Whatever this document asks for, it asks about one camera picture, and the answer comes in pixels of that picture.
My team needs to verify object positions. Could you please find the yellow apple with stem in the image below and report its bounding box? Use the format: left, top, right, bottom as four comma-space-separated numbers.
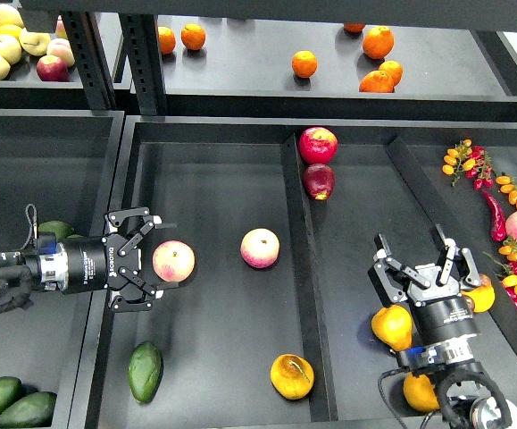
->
19, 29, 51, 56

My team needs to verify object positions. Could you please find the pale yellow apple middle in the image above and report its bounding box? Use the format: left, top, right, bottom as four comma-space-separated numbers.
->
0, 34, 22, 65

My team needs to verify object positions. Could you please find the black perforated shelf post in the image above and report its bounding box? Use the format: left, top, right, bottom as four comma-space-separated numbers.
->
118, 13, 168, 116

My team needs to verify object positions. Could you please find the orange tomato bunch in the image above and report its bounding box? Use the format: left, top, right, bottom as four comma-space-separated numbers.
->
496, 174, 517, 210

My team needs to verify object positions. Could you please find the bright red apple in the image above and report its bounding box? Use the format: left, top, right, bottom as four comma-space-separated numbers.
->
298, 127, 338, 164

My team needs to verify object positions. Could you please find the orange front right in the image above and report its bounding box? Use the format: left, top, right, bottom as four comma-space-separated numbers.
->
359, 70, 395, 93

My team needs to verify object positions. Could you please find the black centre divided tray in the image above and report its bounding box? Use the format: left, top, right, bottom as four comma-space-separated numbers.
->
85, 117, 517, 428

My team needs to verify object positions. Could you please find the orange behind right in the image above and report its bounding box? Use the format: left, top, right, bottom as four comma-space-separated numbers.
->
379, 60, 404, 86

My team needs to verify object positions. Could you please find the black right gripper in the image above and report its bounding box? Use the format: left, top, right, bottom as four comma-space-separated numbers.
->
368, 223, 483, 371

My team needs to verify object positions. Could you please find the yellow orange pear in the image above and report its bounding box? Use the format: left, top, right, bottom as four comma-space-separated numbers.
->
270, 354, 315, 400

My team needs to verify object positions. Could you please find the pink peach on shelf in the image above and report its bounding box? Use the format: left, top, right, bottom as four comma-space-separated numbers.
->
46, 38, 75, 68

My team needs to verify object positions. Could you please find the red apple on shelf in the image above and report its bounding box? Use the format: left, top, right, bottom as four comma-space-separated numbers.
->
37, 55, 70, 82

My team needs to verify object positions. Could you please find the pink apple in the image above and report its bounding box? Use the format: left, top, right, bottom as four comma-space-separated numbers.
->
152, 240, 196, 282
240, 228, 279, 269

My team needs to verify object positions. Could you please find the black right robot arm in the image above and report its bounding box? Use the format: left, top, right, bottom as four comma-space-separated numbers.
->
368, 233, 517, 428

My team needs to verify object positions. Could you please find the orange far left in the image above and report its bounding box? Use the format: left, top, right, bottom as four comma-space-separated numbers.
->
157, 26, 176, 55

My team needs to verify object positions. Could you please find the yellow pear bottom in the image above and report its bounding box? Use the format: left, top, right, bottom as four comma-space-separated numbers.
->
403, 373, 440, 413

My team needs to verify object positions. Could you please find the black left tray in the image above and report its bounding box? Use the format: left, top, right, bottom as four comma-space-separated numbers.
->
0, 110, 124, 428

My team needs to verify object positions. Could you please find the red chili pepper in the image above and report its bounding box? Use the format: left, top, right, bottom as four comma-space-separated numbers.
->
481, 189, 507, 242

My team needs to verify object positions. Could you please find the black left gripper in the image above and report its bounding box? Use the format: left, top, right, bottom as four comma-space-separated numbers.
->
59, 206, 179, 313

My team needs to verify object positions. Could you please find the green avocado top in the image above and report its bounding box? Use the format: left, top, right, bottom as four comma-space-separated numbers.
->
38, 220, 75, 241

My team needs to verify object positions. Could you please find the yellow pear with brown top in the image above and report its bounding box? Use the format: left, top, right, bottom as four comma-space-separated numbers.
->
462, 273, 496, 313

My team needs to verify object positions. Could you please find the dark red apple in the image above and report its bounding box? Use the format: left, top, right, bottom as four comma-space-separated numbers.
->
302, 164, 335, 201

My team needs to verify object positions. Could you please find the yellow pear left of pile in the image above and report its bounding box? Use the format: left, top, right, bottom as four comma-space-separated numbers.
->
371, 305, 413, 351

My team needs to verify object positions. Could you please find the black upper left shelf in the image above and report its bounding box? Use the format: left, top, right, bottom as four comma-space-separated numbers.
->
0, 12, 125, 111

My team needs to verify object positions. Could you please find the dark green avocado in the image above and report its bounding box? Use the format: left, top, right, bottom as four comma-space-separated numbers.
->
128, 341, 163, 403

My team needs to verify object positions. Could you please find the black upper right shelf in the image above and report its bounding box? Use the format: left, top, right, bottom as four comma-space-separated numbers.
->
162, 18, 517, 122

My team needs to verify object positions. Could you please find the cherry tomato bunch top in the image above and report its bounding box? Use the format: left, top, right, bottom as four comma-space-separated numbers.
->
442, 139, 494, 190

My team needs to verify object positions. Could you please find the orange centre shelf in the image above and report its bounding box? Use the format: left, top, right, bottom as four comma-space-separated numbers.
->
291, 50, 318, 79

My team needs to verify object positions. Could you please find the pink apple left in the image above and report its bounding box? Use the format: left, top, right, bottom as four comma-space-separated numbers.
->
152, 240, 196, 282

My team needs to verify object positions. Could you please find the pink apple centre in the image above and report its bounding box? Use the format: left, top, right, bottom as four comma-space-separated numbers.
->
240, 228, 279, 269

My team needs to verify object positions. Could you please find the black shelf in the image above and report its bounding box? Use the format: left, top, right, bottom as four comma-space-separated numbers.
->
0, 12, 125, 111
162, 18, 517, 122

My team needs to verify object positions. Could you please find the avocado bottom right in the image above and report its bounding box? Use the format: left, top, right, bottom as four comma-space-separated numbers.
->
0, 391, 57, 428

